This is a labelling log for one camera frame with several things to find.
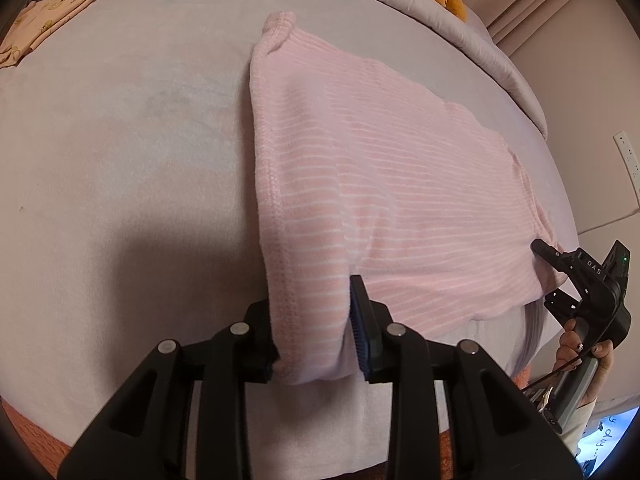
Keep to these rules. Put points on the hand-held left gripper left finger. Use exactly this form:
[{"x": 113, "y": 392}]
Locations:
[{"x": 257, "y": 345}]

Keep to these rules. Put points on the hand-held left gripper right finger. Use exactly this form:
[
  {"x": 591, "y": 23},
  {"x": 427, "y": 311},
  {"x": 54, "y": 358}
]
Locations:
[{"x": 357, "y": 320}]

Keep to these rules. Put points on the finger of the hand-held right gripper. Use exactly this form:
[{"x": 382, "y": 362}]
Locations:
[
  {"x": 562, "y": 305},
  {"x": 555, "y": 257}
]

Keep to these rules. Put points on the pink striped garment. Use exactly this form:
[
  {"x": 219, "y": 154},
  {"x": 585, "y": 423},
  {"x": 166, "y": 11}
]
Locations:
[{"x": 375, "y": 185}]

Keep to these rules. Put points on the person's right forearm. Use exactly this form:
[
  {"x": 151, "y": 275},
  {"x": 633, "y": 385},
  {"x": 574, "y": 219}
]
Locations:
[{"x": 580, "y": 425}]

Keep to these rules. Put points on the person's right hand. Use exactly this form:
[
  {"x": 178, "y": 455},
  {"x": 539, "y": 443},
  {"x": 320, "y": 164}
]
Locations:
[{"x": 600, "y": 370}]

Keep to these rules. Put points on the white power strip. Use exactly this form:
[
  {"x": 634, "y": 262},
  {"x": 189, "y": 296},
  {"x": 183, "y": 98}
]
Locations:
[{"x": 629, "y": 157}]

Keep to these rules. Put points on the blue printed fabric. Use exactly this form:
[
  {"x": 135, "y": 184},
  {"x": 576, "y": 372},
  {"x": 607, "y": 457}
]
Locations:
[{"x": 600, "y": 445}]

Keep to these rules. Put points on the lilac quilt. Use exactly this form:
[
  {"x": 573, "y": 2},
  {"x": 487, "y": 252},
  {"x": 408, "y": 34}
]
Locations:
[{"x": 475, "y": 35}]

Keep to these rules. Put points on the lilac bed sheet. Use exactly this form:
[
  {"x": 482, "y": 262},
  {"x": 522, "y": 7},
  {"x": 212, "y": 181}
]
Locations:
[{"x": 125, "y": 135}]

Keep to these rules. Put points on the orange printed garment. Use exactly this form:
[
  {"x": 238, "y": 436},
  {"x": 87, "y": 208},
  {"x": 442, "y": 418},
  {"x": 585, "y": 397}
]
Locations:
[{"x": 45, "y": 15}]

